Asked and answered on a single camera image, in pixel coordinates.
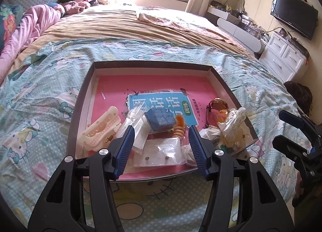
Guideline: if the black flat television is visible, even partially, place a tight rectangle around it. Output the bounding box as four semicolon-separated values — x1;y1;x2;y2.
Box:
270;0;319;40

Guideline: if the pink quilt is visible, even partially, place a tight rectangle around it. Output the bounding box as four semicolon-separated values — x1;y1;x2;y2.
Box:
0;4;62;79

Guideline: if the long clear plastic bag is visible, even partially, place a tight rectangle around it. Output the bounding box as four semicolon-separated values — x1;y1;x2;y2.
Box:
118;105;151;152

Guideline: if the dark cardboard tray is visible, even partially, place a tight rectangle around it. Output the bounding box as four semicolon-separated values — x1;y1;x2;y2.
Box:
68;61;258;183

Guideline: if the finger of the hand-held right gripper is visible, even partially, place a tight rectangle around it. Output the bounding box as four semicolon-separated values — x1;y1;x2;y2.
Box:
279;110;306;128
272;134;310;158

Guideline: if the long white grey cabinet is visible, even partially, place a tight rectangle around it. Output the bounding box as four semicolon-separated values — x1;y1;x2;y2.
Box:
205;5;266;52

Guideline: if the dark brown fuzzy object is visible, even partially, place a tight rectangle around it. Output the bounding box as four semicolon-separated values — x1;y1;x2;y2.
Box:
284;81;314;117

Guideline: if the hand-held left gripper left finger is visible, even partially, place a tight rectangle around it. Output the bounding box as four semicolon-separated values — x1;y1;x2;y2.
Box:
28;125;135;232

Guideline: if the pink book with blue panel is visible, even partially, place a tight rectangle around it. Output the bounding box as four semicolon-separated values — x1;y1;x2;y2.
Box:
87;75;227;179

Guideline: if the orange spiral hair tie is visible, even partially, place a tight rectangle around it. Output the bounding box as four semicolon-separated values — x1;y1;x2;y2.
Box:
168;115;187;139

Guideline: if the cartoon print bedsheet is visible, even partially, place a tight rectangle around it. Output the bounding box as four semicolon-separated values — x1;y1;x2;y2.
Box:
0;39;312;232

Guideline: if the clear bag with earrings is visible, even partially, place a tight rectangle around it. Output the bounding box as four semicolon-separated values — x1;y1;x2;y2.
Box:
133;138;188;167

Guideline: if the dark floral pillow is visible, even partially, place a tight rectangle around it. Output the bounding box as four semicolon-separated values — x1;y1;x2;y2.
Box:
0;4;23;49

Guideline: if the brown blanket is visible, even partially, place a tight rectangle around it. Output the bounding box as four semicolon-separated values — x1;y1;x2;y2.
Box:
15;5;254;57

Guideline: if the crumpled clear plastic bag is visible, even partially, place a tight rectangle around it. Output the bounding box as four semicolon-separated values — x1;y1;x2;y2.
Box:
201;107;253;152

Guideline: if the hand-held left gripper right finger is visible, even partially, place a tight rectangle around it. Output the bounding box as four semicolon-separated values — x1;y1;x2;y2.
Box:
188;125;295;232

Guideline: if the maroon strap wristwatch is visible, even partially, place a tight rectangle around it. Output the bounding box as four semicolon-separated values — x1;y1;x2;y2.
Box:
206;98;230;128

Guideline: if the cream pink hair claw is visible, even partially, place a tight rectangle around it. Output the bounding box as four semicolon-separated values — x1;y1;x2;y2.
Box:
80;106;122;150

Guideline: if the wavy frame mirror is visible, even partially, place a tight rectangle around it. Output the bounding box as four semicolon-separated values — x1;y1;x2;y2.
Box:
226;0;246;11

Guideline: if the beige crumpled cloth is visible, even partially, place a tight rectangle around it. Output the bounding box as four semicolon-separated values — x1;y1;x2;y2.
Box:
137;10;184;25

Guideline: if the white drawer dresser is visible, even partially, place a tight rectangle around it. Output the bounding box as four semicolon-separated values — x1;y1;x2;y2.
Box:
259;31;309;83

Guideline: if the small blue box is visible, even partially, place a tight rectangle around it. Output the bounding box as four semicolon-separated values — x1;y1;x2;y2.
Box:
144;108;176;132

